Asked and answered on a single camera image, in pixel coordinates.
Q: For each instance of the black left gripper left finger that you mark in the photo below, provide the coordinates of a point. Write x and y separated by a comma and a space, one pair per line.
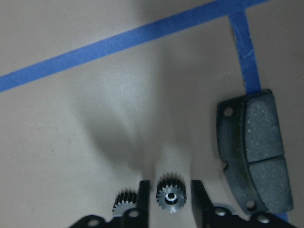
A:
143, 200

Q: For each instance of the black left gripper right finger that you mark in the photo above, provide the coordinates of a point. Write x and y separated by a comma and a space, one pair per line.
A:
201, 204

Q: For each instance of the small dark bearing gear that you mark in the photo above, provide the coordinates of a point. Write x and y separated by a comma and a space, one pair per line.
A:
171, 193

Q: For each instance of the dark grey brake pad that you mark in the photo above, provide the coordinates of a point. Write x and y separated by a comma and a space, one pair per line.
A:
250, 144

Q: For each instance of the brown paper table mat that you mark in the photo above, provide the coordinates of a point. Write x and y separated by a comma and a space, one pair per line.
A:
69, 142

